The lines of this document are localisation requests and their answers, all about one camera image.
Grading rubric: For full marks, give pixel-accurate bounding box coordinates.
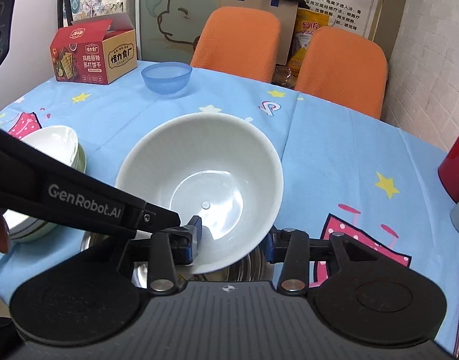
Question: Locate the stainless steel bowl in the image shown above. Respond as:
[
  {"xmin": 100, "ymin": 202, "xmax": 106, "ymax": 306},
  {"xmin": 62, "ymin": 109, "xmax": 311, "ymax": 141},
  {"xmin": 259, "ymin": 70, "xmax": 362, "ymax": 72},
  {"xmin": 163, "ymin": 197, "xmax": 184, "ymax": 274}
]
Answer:
[{"xmin": 80, "ymin": 232, "xmax": 274, "ymax": 289}]

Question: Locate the white floral plate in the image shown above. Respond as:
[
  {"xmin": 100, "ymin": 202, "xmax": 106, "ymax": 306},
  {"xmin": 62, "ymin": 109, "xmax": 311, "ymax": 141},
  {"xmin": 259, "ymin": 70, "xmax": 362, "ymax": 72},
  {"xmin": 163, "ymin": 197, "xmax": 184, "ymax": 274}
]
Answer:
[{"xmin": 3, "ymin": 125, "xmax": 79, "ymax": 238}]

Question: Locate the white ceramic bowl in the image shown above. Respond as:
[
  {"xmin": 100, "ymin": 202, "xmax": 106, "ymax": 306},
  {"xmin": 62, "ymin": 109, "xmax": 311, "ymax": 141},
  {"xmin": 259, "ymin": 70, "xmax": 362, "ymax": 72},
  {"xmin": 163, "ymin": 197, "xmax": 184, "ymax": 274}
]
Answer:
[{"xmin": 115, "ymin": 113, "xmax": 284, "ymax": 275}]

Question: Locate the blue plastic bowl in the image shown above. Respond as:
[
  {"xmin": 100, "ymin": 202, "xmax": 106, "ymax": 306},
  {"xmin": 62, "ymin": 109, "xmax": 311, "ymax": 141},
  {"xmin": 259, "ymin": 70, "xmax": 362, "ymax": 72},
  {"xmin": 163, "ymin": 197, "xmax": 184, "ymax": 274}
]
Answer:
[{"xmin": 141, "ymin": 62, "xmax": 192, "ymax": 95}]

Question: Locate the person's left hand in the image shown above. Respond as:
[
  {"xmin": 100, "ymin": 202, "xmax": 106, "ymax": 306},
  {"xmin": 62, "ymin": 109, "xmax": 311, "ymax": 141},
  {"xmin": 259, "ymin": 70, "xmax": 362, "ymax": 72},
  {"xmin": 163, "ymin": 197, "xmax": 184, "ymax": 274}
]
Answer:
[{"xmin": 0, "ymin": 216, "xmax": 11, "ymax": 254}]

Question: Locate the blue cartoon tablecloth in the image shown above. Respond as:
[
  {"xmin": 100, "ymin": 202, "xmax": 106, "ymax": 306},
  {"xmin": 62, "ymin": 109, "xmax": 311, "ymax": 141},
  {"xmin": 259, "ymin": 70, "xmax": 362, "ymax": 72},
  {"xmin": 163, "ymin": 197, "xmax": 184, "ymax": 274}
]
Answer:
[{"xmin": 0, "ymin": 69, "xmax": 459, "ymax": 350}]

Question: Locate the red cracker box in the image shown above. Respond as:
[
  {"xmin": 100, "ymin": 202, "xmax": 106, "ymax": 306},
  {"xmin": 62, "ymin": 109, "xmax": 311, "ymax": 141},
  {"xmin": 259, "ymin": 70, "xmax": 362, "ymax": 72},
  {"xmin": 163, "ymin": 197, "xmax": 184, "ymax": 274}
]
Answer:
[{"xmin": 50, "ymin": 12, "xmax": 138, "ymax": 85}]

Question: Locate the red thermos jug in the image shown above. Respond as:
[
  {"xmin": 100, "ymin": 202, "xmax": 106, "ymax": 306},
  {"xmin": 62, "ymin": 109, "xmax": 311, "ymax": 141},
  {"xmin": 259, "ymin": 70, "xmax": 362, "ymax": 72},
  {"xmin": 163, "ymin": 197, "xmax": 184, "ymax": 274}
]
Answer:
[{"xmin": 438, "ymin": 136, "xmax": 459, "ymax": 203}]

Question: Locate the right orange chair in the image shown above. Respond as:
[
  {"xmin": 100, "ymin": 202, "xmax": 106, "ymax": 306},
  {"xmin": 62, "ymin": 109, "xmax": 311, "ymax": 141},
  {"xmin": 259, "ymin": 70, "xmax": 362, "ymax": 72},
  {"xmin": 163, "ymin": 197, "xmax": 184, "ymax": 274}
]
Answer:
[{"xmin": 295, "ymin": 26, "xmax": 388, "ymax": 119}]

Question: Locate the orange chair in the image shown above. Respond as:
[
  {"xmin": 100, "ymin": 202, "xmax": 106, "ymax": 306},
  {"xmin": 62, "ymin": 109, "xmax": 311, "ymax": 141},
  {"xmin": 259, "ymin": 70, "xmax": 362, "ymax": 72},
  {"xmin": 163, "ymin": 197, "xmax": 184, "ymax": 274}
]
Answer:
[
  {"xmin": 190, "ymin": 7, "xmax": 281, "ymax": 83},
  {"xmin": 295, "ymin": 26, "xmax": 388, "ymax": 119}
]

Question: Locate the left orange chair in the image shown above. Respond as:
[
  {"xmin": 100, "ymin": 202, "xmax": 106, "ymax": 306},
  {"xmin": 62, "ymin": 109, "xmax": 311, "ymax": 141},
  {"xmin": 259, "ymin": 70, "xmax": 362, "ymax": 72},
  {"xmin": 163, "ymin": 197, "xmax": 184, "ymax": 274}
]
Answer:
[{"xmin": 190, "ymin": 7, "xmax": 281, "ymax": 83}]

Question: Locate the yellow snack bag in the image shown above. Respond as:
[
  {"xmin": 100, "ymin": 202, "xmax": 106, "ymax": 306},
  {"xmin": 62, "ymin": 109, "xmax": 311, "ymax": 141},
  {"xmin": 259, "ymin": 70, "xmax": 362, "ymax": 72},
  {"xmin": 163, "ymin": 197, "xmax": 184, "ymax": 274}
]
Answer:
[{"xmin": 286, "ymin": 8, "xmax": 330, "ymax": 73}]

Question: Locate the brown cardboard box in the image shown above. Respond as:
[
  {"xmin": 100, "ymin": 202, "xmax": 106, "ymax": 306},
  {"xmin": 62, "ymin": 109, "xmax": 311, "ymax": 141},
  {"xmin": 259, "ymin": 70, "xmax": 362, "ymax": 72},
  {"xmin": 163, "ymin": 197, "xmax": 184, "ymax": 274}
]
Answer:
[{"xmin": 220, "ymin": 0, "xmax": 298, "ymax": 65}]

